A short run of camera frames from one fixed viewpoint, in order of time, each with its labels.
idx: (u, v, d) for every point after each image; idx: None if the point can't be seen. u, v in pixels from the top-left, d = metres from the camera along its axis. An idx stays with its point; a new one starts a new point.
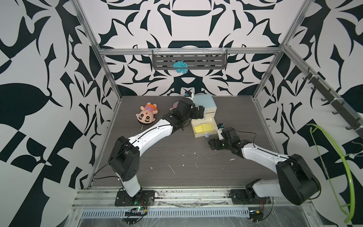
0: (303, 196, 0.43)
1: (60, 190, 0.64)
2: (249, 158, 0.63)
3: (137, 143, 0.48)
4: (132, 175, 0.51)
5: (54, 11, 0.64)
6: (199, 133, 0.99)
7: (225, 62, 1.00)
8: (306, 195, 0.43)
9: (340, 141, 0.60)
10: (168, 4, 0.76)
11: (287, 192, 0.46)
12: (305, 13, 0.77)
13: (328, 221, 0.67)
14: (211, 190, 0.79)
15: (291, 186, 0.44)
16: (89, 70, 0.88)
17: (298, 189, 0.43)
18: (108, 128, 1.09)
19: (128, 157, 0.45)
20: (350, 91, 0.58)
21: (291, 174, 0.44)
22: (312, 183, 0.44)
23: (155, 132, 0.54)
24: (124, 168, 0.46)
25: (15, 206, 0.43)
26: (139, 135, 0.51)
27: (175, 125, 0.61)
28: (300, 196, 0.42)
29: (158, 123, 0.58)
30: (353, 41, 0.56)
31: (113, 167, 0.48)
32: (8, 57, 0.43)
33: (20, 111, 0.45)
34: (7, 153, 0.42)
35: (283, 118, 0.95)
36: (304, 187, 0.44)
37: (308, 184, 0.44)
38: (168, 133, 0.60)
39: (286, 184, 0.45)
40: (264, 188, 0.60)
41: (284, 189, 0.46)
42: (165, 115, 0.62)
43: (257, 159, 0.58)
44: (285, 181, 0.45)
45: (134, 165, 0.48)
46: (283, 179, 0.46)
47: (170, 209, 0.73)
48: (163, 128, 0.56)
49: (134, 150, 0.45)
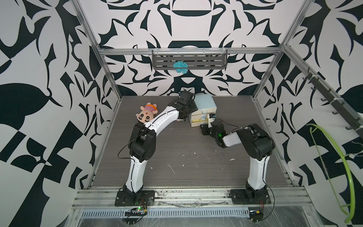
0: (258, 149, 0.54)
1: (60, 190, 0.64)
2: (229, 144, 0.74)
3: (153, 126, 0.55)
4: (150, 155, 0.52)
5: (54, 11, 0.64)
6: (195, 122, 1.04)
7: (225, 62, 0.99)
8: (261, 148, 0.54)
9: (340, 141, 0.60)
10: (168, 4, 0.76)
11: (249, 151, 0.57)
12: (304, 13, 0.77)
13: (328, 221, 0.67)
14: (211, 190, 0.79)
15: (250, 144, 0.55)
16: (89, 70, 0.88)
17: (254, 144, 0.55)
18: (108, 128, 1.09)
19: (147, 138, 0.53)
20: (350, 91, 0.58)
21: (247, 134, 0.58)
22: (266, 141, 0.55)
23: (165, 117, 0.61)
24: (144, 148, 0.54)
25: (15, 207, 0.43)
26: (153, 120, 0.58)
27: (180, 110, 0.69)
28: (257, 150, 0.53)
29: (166, 109, 0.65)
30: (353, 41, 0.56)
31: (133, 150, 0.57)
32: (8, 57, 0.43)
33: (20, 111, 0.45)
34: (7, 153, 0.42)
35: (283, 118, 0.95)
36: (261, 144, 0.55)
37: (264, 142, 0.55)
38: (174, 118, 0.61)
39: (247, 145, 0.57)
40: (254, 177, 0.64)
41: (248, 151, 0.58)
42: (169, 103, 0.69)
43: (232, 139, 0.71)
44: (245, 142, 0.58)
45: (153, 146, 0.57)
46: (244, 141, 0.58)
47: (170, 209, 0.73)
48: (172, 113, 0.64)
49: (153, 132, 0.53)
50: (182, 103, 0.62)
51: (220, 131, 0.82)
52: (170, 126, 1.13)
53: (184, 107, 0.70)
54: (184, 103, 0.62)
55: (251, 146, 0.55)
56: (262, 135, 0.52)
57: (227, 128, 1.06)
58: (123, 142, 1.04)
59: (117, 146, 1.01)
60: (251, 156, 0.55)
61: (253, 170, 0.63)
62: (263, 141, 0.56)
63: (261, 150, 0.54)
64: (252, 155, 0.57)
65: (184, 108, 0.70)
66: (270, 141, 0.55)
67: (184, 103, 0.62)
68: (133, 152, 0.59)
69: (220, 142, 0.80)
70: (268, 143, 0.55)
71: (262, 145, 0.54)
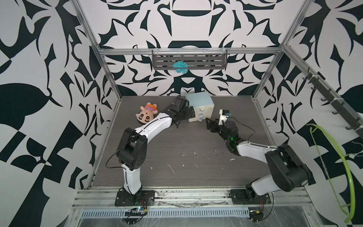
0: (292, 180, 0.45)
1: (60, 190, 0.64)
2: (245, 154, 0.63)
3: (144, 132, 0.52)
4: (140, 164, 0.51)
5: (54, 11, 0.64)
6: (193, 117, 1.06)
7: (225, 62, 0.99)
8: (296, 181, 0.45)
9: (340, 141, 0.60)
10: (168, 4, 0.76)
11: (277, 178, 0.48)
12: (305, 13, 0.77)
13: (328, 221, 0.67)
14: (211, 190, 0.79)
15: (281, 173, 0.46)
16: (89, 70, 0.88)
17: (286, 175, 0.45)
18: (108, 128, 1.09)
19: (137, 145, 0.49)
20: (350, 91, 0.58)
21: (280, 162, 0.47)
22: (303, 171, 0.46)
23: (158, 123, 0.58)
24: (134, 156, 0.49)
25: (15, 206, 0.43)
26: (145, 125, 0.55)
27: (173, 117, 0.67)
28: (289, 182, 0.44)
29: (159, 116, 0.62)
30: (353, 41, 0.56)
31: (123, 157, 0.51)
32: (8, 57, 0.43)
33: (20, 111, 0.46)
34: (7, 153, 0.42)
35: (283, 118, 0.95)
36: (295, 175, 0.45)
37: (299, 171, 0.46)
38: (167, 126, 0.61)
39: (275, 173, 0.48)
40: (263, 187, 0.60)
41: (276, 179, 0.48)
42: (163, 109, 0.67)
43: (250, 152, 0.61)
44: (275, 169, 0.47)
45: (142, 153, 0.52)
46: (272, 168, 0.48)
47: (169, 209, 0.73)
48: (165, 119, 0.62)
49: (144, 137, 0.50)
50: (175, 109, 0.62)
51: (232, 135, 0.71)
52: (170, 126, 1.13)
53: (177, 113, 0.69)
54: (177, 110, 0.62)
55: (281, 175, 0.46)
56: (297, 164, 0.47)
57: (245, 136, 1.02)
58: None
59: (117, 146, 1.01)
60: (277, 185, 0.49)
61: (265, 184, 0.58)
62: (296, 170, 0.47)
63: (295, 181, 0.45)
64: (280, 184, 0.48)
65: (177, 115, 0.68)
66: (306, 171, 0.46)
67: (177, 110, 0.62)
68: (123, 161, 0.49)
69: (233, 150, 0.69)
70: (304, 173, 0.46)
71: (296, 176, 0.45)
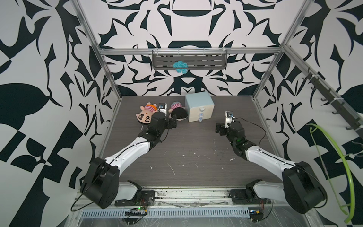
0: (306, 202, 0.42)
1: (60, 190, 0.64)
2: (254, 161, 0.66)
3: (116, 162, 0.46)
4: (109, 199, 0.45)
5: (54, 11, 0.64)
6: (193, 117, 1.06)
7: (225, 62, 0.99)
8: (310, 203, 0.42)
9: (340, 141, 0.60)
10: (168, 4, 0.76)
11: (290, 196, 0.45)
12: (305, 13, 0.77)
13: (328, 221, 0.67)
14: (211, 190, 0.79)
15: (297, 194, 0.42)
16: (89, 70, 0.88)
17: (302, 196, 0.42)
18: (108, 128, 1.09)
19: (107, 178, 0.42)
20: (350, 91, 0.58)
21: (298, 182, 0.43)
22: (319, 193, 0.43)
23: (133, 149, 0.53)
24: (102, 192, 0.42)
25: (15, 206, 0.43)
26: (117, 154, 0.49)
27: (150, 140, 0.60)
28: (305, 205, 0.42)
29: (135, 141, 0.57)
30: (353, 41, 0.56)
31: (89, 195, 0.43)
32: (8, 57, 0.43)
33: (20, 111, 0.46)
34: (7, 153, 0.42)
35: (283, 118, 0.95)
36: (311, 197, 0.43)
37: (315, 194, 0.43)
38: (145, 150, 0.60)
39: (291, 192, 0.44)
40: (265, 191, 0.60)
41: (289, 196, 0.45)
42: (141, 134, 0.62)
43: (261, 161, 0.57)
44: (291, 188, 0.44)
45: (113, 187, 0.44)
46: (289, 186, 0.44)
47: (170, 209, 0.73)
48: (141, 144, 0.56)
49: (114, 169, 0.43)
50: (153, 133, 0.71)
51: (238, 137, 0.67)
52: None
53: (153, 137, 0.61)
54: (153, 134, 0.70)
55: (297, 196, 0.42)
56: (314, 186, 0.44)
57: (255, 141, 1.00)
58: (124, 143, 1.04)
59: (117, 146, 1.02)
60: (289, 200, 0.46)
61: (270, 190, 0.57)
62: (313, 192, 0.44)
63: (309, 203, 0.42)
64: (293, 202, 0.44)
65: (155, 138, 0.63)
66: (322, 193, 0.44)
67: (155, 132, 0.66)
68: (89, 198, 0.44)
69: (238, 151, 0.66)
70: (319, 196, 0.43)
71: (312, 199, 0.42)
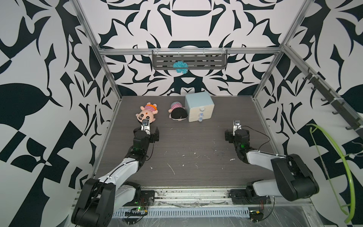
0: (296, 190, 0.43)
1: (60, 190, 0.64)
2: (254, 162, 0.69)
3: (110, 180, 0.46)
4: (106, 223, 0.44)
5: (54, 11, 0.64)
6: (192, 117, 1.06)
7: (225, 62, 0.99)
8: (299, 190, 0.43)
9: (340, 141, 0.60)
10: (168, 4, 0.76)
11: (281, 186, 0.47)
12: (304, 13, 0.77)
13: (328, 221, 0.67)
14: (211, 190, 0.79)
15: (286, 182, 0.45)
16: (89, 70, 0.88)
17: (291, 184, 0.44)
18: (108, 128, 1.09)
19: (103, 196, 0.42)
20: (350, 91, 0.58)
21: (286, 170, 0.46)
22: (308, 183, 0.44)
23: (124, 168, 0.54)
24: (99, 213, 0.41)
25: (15, 206, 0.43)
26: (109, 173, 0.50)
27: (138, 160, 0.63)
28: (294, 192, 0.43)
29: (125, 161, 0.59)
30: (353, 41, 0.56)
31: (84, 222, 0.41)
32: (8, 57, 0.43)
33: (20, 111, 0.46)
34: (7, 153, 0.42)
35: (283, 118, 0.95)
36: (300, 186, 0.44)
37: (305, 183, 0.44)
38: (134, 170, 0.61)
39: (280, 181, 0.47)
40: (263, 186, 0.60)
41: (280, 186, 0.47)
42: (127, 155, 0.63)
43: (258, 160, 0.61)
44: (280, 177, 0.46)
45: (109, 207, 0.44)
46: (279, 175, 0.47)
47: (170, 209, 0.73)
48: (131, 163, 0.58)
49: (110, 185, 0.44)
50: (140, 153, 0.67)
51: (242, 142, 0.72)
52: (170, 126, 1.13)
53: (140, 158, 0.64)
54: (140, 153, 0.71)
55: (287, 184, 0.44)
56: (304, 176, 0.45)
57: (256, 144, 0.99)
58: (124, 143, 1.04)
59: (117, 146, 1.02)
60: (280, 192, 0.48)
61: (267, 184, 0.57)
62: (302, 181, 0.45)
63: (299, 192, 0.43)
64: (284, 192, 0.46)
65: (142, 158, 0.66)
66: (312, 183, 0.44)
67: (142, 151, 0.68)
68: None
69: (241, 155, 0.70)
70: (309, 186, 0.44)
71: (301, 187, 0.44)
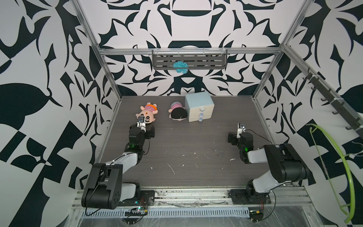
0: (285, 171, 0.46)
1: (60, 190, 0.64)
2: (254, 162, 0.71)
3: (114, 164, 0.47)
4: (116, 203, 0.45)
5: (54, 11, 0.64)
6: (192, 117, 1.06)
7: (225, 62, 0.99)
8: (289, 172, 0.46)
9: (340, 141, 0.60)
10: (168, 4, 0.76)
11: (274, 171, 0.49)
12: (304, 13, 0.77)
13: (328, 221, 0.67)
14: (211, 190, 0.79)
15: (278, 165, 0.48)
16: (89, 70, 0.88)
17: (281, 166, 0.47)
18: (108, 128, 1.09)
19: (113, 175, 0.45)
20: (350, 91, 0.58)
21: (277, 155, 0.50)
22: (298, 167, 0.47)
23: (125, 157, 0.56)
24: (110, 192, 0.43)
25: (15, 206, 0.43)
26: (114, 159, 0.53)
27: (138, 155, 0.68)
28: (283, 172, 0.46)
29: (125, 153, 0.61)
30: (353, 41, 0.56)
31: (95, 202, 0.42)
32: (8, 57, 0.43)
33: (20, 111, 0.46)
34: (7, 154, 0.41)
35: (283, 118, 0.95)
36: (290, 169, 0.47)
37: (295, 167, 0.47)
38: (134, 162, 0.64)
39: (273, 166, 0.50)
40: (262, 181, 0.61)
41: (274, 171, 0.50)
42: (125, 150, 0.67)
43: (257, 156, 0.65)
44: (273, 162, 0.50)
45: (119, 186, 0.46)
46: (272, 161, 0.51)
47: (170, 209, 0.73)
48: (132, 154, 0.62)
49: (118, 165, 0.47)
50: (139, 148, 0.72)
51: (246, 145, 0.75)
52: (170, 126, 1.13)
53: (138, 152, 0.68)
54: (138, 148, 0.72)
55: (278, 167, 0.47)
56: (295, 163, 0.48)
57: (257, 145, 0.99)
58: (124, 143, 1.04)
59: (117, 146, 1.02)
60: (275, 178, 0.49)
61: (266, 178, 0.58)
62: (292, 165, 0.47)
63: (288, 173, 0.46)
64: (276, 176, 0.49)
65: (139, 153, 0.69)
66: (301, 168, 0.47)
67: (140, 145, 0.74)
68: (96, 207, 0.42)
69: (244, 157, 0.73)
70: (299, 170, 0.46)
71: (290, 170, 0.46)
